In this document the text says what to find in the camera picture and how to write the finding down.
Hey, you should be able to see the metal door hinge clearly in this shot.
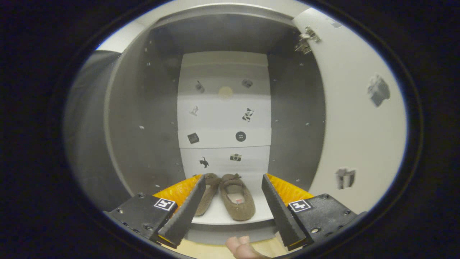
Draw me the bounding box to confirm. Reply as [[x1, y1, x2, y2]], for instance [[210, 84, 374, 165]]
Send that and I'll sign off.
[[294, 26, 322, 55]]

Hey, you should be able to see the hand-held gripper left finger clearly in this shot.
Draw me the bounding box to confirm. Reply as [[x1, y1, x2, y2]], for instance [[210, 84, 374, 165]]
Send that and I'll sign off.
[[104, 174, 206, 249]]

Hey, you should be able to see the dark grey shoe cabinet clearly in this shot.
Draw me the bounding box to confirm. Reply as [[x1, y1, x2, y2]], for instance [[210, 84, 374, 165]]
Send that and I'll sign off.
[[103, 4, 327, 245]]

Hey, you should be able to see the brown fuzzy shoe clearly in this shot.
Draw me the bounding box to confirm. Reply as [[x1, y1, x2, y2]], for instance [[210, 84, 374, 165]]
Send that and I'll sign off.
[[194, 173, 221, 217], [219, 173, 256, 221]]

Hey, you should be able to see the black backdrop cloth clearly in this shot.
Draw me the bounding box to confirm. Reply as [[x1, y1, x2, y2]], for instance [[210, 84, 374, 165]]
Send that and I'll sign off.
[[64, 50, 132, 213]]

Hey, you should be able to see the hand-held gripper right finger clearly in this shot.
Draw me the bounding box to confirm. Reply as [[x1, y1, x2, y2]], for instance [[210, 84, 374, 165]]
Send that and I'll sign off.
[[261, 173, 368, 251]]

